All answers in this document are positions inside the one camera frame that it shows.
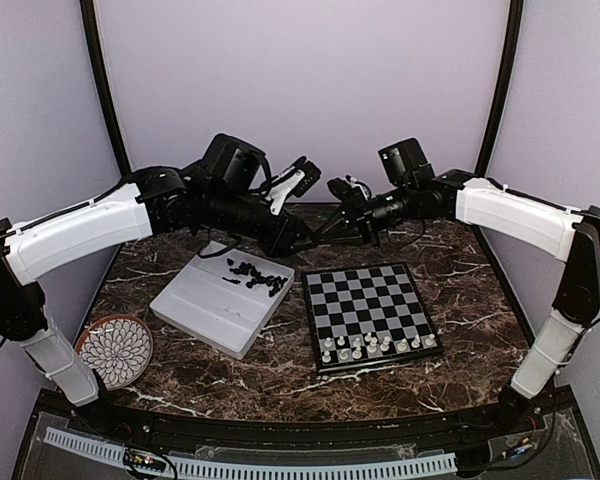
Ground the black front rail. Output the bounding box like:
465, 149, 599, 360
29, 387, 576, 454

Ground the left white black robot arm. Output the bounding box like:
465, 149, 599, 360
0, 134, 321, 436

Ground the floral patterned ceramic plate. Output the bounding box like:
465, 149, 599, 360
75, 314, 153, 391

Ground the black frame post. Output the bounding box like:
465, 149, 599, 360
79, 0, 132, 176
474, 0, 524, 176

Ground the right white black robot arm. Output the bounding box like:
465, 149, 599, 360
320, 138, 600, 434

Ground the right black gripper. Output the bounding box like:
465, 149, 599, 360
317, 182, 418, 248

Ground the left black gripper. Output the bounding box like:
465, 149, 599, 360
204, 186, 321, 259

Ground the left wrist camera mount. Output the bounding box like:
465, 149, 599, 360
265, 156, 321, 215

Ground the white slotted cable duct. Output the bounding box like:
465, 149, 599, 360
43, 427, 458, 479

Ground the right black frame post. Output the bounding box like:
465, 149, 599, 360
474, 0, 524, 176

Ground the black white chessboard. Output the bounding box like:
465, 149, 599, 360
302, 262, 444, 375

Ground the white plastic divided tray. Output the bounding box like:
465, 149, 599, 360
150, 241, 295, 359

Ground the pile of black chess pieces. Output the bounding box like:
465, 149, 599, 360
222, 258, 288, 297

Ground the left black frame post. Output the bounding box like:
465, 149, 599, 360
79, 0, 132, 176

